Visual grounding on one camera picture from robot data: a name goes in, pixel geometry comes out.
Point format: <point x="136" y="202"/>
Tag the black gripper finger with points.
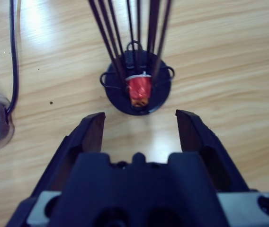
<point x="208" y="151"/>
<point x="77" y="142"/>

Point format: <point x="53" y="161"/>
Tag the red coffee capsule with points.
<point x="139" y="89"/>

